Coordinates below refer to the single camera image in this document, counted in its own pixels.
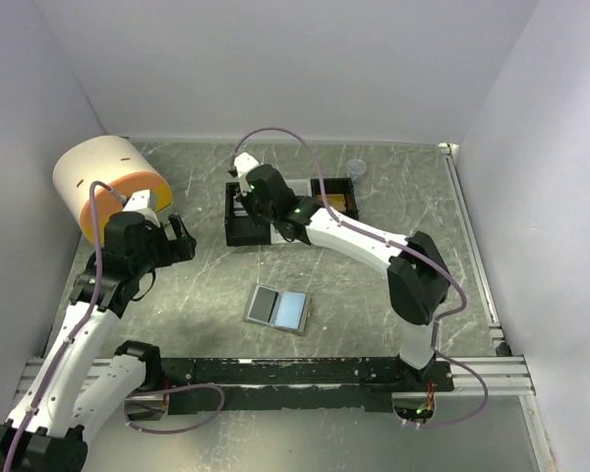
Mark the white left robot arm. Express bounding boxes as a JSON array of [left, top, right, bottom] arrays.
[[0, 210, 197, 471]]

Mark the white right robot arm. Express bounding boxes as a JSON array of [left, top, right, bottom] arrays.
[[236, 159, 451, 391]]

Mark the gold cards stack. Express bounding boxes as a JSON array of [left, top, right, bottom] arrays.
[[326, 194, 348, 213]]

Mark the dark card in holder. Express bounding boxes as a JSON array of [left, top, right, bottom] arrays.
[[248, 286, 278, 324]]

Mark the white middle tray compartment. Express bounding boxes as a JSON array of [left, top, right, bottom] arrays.
[[266, 178, 317, 245]]

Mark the black left tray compartment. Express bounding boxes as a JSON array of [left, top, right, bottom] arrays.
[[224, 182, 271, 247]]

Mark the black tray compartment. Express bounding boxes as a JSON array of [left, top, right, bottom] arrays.
[[224, 182, 271, 247], [324, 177, 359, 220]]

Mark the black right tray compartment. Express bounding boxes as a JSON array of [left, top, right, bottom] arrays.
[[324, 177, 359, 220]]

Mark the white orange yellow drawer cabinet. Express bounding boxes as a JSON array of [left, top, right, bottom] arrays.
[[52, 135, 174, 247]]

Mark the small clear plastic cup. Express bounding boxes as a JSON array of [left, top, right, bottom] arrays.
[[346, 158, 367, 183]]

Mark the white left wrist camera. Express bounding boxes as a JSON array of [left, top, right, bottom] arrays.
[[123, 189, 159, 225]]

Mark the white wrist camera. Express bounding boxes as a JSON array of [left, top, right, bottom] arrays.
[[228, 152, 260, 179], [123, 189, 159, 225]]

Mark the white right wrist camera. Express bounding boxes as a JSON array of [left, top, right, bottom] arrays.
[[228, 152, 260, 179]]

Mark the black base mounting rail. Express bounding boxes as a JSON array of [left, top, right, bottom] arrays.
[[138, 357, 453, 415]]

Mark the aluminium frame rail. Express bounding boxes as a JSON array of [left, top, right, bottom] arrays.
[[438, 143, 535, 396]]

